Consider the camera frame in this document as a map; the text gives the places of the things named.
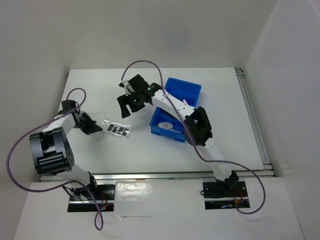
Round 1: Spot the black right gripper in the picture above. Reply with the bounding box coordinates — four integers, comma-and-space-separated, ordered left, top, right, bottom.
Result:
117, 90, 146, 119

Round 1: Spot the hair pin card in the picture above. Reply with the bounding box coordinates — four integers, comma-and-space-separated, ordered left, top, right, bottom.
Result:
101, 119, 133, 140

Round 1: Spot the white oval makeup sponge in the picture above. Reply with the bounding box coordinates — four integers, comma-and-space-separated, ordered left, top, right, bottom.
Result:
156, 122, 173, 130

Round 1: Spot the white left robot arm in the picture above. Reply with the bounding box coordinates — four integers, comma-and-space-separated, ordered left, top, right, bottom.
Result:
29, 99, 103, 200

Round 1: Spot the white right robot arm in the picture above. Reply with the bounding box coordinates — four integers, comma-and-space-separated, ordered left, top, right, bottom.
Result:
117, 74, 239, 196

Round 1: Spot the blue divided plastic bin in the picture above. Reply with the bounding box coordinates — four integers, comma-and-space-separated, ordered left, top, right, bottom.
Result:
149, 77, 202, 143

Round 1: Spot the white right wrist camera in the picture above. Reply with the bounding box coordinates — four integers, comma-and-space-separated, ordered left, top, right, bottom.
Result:
119, 80, 135, 96

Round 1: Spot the front aluminium rail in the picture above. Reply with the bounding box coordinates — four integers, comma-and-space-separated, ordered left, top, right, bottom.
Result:
39, 170, 218, 183

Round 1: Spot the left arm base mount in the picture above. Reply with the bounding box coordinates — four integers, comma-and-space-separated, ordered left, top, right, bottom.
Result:
63, 183, 116, 213

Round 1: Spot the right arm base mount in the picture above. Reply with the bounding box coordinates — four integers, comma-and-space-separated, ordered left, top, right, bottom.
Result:
200, 181, 250, 210

